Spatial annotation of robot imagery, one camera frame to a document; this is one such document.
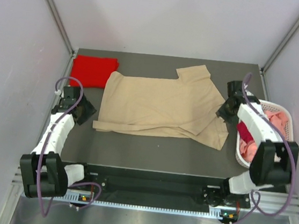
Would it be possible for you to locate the beige t shirt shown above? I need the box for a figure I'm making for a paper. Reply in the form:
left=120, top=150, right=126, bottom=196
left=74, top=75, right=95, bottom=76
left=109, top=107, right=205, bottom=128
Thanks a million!
left=93, top=65, right=229, bottom=151

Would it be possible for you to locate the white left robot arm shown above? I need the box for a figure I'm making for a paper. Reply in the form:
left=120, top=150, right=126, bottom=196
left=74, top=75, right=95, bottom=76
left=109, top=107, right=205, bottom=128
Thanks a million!
left=19, top=86, right=96, bottom=198

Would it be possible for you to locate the pink t shirt in basket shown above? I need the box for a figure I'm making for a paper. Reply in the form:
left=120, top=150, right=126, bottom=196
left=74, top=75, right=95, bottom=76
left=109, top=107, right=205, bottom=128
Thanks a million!
left=236, top=110, right=293, bottom=168

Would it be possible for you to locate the slotted grey cable duct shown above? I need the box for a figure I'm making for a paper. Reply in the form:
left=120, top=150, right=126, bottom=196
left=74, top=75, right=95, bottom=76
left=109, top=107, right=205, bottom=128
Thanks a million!
left=20, top=185, right=239, bottom=222

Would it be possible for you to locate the aluminium corner post right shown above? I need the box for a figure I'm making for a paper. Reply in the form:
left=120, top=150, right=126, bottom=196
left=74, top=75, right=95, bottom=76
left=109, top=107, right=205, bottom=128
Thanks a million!
left=260, top=16, right=299, bottom=75

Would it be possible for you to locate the crimson t shirt in basket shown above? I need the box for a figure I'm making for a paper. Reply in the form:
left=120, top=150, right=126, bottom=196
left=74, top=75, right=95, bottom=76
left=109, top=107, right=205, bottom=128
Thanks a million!
left=236, top=121, right=254, bottom=143

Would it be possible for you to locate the aluminium frame rail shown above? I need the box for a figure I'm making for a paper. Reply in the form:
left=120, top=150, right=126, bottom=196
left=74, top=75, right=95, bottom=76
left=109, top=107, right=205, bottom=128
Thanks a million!
left=11, top=163, right=299, bottom=219

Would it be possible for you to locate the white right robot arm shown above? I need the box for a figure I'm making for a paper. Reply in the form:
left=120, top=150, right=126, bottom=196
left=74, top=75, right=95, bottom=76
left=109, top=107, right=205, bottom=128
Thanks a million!
left=216, top=81, right=299, bottom=205

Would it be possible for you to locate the aluminium corner post left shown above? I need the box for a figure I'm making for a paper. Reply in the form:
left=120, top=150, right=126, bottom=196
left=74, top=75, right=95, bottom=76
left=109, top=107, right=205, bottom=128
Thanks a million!
left=45, top=0, right=75, bottom=55

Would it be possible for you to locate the folded red t shirt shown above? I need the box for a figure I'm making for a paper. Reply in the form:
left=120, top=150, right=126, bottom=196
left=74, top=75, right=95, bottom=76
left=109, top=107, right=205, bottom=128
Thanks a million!
left=70, top=55, right=119, bottom=89

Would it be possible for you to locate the aluminium corner post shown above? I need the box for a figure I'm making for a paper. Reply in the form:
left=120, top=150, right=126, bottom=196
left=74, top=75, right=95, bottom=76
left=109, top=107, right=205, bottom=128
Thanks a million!
left=45, top=0, right=75, bottom=55
left=260, top=16, right=299, bottom=75

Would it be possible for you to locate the white plastic laundry basket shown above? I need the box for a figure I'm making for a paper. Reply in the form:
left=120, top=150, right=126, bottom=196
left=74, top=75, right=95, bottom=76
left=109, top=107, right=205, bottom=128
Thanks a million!
left=235, top=100, right=294, bottom=168

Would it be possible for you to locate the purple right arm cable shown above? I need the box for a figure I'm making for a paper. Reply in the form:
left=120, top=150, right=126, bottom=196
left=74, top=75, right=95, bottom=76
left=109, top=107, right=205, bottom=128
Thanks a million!
left=225, top=71, right=299, bottom=224

